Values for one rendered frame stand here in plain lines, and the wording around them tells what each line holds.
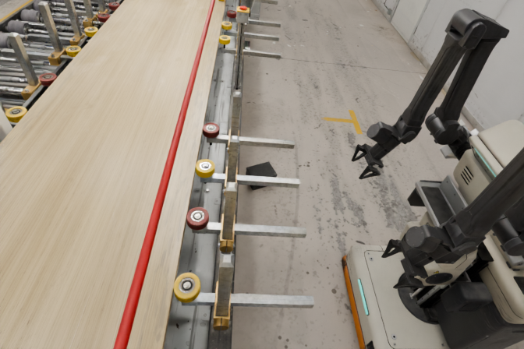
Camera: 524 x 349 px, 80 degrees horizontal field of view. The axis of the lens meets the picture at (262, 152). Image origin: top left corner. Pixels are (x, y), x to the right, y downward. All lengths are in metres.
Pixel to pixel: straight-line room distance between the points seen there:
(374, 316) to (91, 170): 1.49
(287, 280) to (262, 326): 0.30
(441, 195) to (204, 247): 0.97
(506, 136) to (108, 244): 1.27
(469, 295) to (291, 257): 1.05
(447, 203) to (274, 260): 1.18
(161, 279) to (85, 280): 0.22
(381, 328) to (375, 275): 0.27
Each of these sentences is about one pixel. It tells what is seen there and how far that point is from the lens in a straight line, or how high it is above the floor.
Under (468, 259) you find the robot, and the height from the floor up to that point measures 0.89.
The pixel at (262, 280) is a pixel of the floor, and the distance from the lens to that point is 2.06.
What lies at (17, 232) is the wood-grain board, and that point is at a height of 0.90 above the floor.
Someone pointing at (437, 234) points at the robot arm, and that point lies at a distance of 0.96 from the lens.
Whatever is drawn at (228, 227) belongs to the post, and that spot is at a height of 0.93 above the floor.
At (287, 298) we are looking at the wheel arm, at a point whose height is 0.82.
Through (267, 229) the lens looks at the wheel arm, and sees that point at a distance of 1.22.
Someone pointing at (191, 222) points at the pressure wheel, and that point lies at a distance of 1.15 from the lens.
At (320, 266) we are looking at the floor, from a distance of 2.19.
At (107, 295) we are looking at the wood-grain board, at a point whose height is 0.90.
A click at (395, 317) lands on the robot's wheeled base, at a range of 1.90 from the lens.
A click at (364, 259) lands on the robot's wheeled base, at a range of 1.97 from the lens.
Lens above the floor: 1.87
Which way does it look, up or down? 43 degrees down
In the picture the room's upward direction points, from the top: 10 degrees clockwise
